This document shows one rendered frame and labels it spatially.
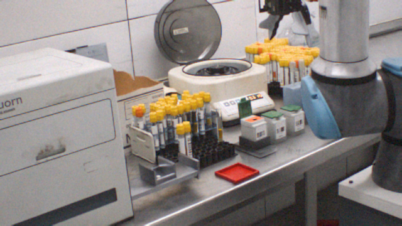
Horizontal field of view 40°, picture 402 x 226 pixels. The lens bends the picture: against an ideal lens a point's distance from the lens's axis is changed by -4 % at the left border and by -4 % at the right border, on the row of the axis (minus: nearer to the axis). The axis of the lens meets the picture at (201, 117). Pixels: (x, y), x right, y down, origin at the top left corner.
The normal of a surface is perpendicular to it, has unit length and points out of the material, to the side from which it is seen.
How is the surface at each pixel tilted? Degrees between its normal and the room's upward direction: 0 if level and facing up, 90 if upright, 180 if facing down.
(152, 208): 0
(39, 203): 90
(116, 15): 90
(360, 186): 1
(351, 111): 94
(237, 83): 90
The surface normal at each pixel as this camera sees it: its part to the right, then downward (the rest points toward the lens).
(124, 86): -0.78, 0.22
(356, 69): 0.07, -0.36
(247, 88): 0.49, 0.25
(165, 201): -0.08, -0.94
